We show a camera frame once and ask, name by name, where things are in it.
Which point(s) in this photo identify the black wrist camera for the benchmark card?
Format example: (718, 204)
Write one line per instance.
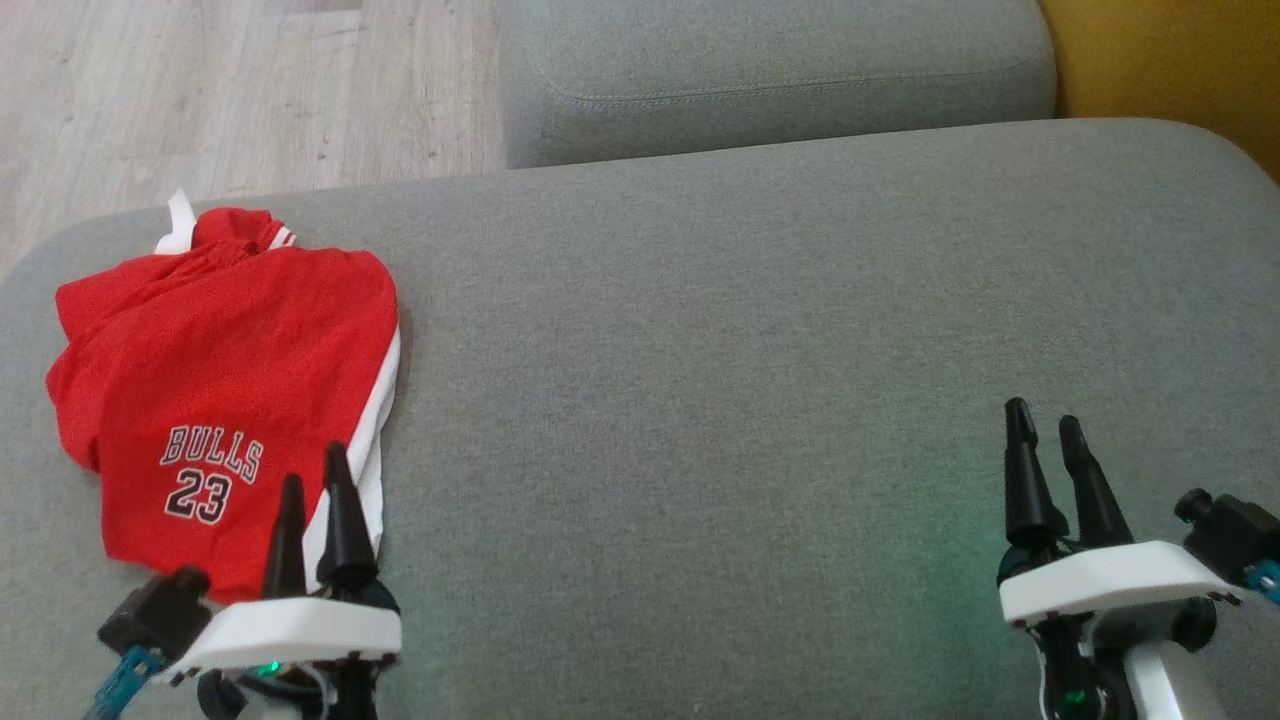
(1235, 535)
(150, 615)

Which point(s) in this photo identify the grey sofa back cushion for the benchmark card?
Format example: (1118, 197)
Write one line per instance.
(780, 70)

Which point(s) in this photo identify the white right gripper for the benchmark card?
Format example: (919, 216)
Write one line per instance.
(1100, 580)

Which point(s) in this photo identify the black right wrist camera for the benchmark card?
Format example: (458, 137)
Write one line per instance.
(1235, 535)

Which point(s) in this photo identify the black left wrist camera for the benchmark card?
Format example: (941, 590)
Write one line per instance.
(150, 615)

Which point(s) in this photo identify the yellow sofa backrest cushion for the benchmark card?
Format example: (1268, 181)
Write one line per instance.
(1180, 60)

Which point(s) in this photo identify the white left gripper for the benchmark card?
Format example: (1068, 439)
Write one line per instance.
(300, 630)

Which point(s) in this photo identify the large grey sofa seat cushion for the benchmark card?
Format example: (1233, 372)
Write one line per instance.
(700, 350)

